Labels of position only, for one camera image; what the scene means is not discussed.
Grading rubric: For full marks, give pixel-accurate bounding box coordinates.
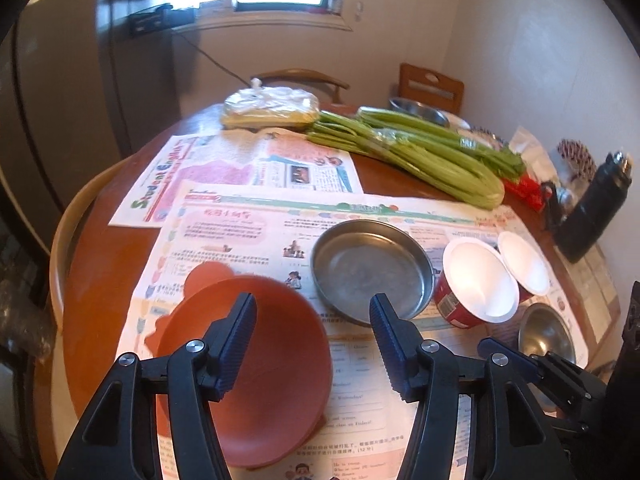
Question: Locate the black power strip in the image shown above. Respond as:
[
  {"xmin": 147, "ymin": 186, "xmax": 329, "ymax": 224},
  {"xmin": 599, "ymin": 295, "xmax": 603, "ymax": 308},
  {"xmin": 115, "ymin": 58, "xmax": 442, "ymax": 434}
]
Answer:
[{"xmin": 129, "ymin": 4, "xmax": 193, "ymax": 38}]

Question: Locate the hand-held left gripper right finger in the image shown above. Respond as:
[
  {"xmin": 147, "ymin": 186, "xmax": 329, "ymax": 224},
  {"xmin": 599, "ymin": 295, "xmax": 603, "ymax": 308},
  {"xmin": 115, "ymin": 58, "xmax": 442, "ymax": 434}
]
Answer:
[{"xmin": 369, "ymin": 294, "xmax": 568, "ymax": 480}]

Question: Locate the black strap clip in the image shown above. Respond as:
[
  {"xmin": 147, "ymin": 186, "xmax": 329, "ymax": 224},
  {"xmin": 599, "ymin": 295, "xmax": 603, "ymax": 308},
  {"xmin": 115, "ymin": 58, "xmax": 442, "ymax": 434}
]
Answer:
[{"xmin": 542, "ymin": 180, "xmax": 576, "ymax": 231}]

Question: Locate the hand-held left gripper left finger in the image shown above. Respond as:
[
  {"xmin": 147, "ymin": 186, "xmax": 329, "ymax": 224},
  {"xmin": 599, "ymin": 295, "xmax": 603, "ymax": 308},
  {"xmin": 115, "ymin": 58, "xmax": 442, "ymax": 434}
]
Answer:
[{"xmin": 54, "ymin": 291, "xmax": 258, "ymax": 480}]

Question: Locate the plastic bag with yellow food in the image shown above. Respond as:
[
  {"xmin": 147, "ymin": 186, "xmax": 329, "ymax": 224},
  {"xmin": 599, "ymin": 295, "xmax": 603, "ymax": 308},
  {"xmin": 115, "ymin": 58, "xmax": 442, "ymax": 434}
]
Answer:
[{"xmin": 221, "ymin": 78, "xmax": 321, "ymax": 128}]

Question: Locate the orange wooden chair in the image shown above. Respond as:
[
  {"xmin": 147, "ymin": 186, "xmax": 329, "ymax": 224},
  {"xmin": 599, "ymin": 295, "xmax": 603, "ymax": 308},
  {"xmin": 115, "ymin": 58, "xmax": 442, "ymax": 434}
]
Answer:
[{"xmin": 398, "ymin": 62, "xmax": 465, "ymax": 116}]

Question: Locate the white tissue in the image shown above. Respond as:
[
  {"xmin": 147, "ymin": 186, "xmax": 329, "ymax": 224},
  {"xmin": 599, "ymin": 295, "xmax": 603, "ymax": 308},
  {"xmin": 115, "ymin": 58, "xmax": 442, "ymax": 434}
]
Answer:
[{"xmin": 510, "ymin": 127, "xmax": 556, "ymax": 181}]

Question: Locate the grey refrigerator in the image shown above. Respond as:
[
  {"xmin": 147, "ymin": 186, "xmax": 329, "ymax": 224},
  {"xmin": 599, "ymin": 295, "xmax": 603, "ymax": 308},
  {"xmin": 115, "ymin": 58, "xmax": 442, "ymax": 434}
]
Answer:
[{"xmin": 10, "ymin": 0, "xmax": 126, "ymax": 256}]

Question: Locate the light wooden chair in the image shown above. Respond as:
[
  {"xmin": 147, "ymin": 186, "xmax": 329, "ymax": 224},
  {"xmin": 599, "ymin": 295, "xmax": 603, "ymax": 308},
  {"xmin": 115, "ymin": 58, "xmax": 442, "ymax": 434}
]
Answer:
[{"xmin": 47, "ymin": 160, "xmax": 136, "ymax": 461}]

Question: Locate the red tissue pack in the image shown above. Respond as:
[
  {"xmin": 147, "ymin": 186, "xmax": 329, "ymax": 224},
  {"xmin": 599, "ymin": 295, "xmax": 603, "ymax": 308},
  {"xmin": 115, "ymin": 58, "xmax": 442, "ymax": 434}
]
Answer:
[{"xmin": 502, "ymin": 172, "xmax": 551, "ymax": 211}]

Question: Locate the black cable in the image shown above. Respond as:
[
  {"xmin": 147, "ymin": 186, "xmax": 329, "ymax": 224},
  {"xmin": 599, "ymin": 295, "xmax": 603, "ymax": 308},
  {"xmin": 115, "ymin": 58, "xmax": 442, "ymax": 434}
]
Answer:
[{"xmin": 175, "ymin": 30, "xmax": 256, "ymax": 86}]

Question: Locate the curved dark wooden chair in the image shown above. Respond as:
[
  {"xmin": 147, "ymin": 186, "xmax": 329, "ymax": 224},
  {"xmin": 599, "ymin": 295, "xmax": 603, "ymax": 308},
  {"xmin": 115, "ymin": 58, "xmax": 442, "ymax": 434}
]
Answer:
[{"xmin": 250, "ymin": 69, "xmax": 348, "ymax": 103}]

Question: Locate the celery bunch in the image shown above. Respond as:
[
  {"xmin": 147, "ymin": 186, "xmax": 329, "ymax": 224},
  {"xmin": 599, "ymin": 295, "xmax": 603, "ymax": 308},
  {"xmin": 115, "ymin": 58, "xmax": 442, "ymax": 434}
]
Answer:
[
  {"xmin": 305, "ymin": 110, "xmax": 506, "ymax": 211},
  {"xmin": 357, "ymin": 106, "xmax": 526, "ymax": 181}
]

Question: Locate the black thermos bottle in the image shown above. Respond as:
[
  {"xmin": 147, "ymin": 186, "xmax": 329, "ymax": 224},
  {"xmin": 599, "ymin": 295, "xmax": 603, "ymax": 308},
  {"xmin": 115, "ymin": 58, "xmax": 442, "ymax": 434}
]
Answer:
[{"xmin": 555, "ymin": 151, "xmax": 636, "ymax": 264}]

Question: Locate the pink printed newspaper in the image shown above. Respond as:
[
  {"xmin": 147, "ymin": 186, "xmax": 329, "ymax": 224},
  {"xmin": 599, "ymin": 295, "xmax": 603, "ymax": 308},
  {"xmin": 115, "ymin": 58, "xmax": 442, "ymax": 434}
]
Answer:
[{"xmin": 108, "ymin": 130, "xmax": 364, "ymax": 228}]

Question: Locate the steel pan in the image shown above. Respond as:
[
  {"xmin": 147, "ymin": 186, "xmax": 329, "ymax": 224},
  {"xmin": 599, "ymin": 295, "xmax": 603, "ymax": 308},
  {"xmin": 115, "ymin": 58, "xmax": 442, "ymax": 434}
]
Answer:
[{"xmin": 310, "ymin": 218, "xmax": 435, "ymax": 325}]

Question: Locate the large printed newspaper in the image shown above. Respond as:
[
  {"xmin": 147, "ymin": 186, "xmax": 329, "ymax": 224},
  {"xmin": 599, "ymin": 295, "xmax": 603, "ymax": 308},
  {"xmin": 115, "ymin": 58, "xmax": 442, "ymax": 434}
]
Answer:
[{"xmin": 115, "ymin": 178, "xmax": 601, "ymax": 480}]

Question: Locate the small steel bowl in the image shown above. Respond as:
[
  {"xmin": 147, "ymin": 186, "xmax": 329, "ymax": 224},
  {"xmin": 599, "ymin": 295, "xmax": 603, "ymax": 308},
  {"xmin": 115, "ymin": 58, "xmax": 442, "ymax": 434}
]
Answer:
[{"xmin": 518, "ymin": 302, "xmax": 577, "ymax": 368}]

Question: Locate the patterned plate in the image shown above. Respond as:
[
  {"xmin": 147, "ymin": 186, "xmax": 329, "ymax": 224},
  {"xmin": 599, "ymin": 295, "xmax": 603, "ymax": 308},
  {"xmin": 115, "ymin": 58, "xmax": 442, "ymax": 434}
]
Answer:
[{"xmin": 457, "ymin": 125, "xmax": 506, "ymax": 146}]

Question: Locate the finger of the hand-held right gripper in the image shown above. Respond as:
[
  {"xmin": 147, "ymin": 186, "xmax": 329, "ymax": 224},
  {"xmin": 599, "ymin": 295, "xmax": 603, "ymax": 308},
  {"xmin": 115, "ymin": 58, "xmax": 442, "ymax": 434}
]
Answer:
[{"xmin": 477, "ymin": 337, "xmax": 608, "ymax": 416}]

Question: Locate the beaded ornament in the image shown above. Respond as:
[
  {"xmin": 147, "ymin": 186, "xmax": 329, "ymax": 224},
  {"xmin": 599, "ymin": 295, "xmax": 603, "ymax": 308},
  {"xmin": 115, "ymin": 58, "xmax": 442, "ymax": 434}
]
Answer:
[{"xmin": 556, "ymin": 138, "xmax": 598, "ymax": 181}]

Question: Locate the large steel bowl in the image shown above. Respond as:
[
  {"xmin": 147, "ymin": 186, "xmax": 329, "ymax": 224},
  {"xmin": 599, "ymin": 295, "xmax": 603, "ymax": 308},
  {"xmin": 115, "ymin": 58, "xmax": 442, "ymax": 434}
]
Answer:
[{"xmin": 389, "ymin": 96, "xmax": 449, "ymax": 126}]

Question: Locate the red paper bowl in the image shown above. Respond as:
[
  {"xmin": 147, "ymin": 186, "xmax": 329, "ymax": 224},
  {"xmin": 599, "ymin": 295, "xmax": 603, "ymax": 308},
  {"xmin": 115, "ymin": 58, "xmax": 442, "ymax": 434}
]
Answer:
[
  {"xmin": 432, "ymin": 237, "xmax": 519, "ymax": 328},
  {"xmin": 497, "ymin": 231, "xmax": 552, "ymax": 303}
]

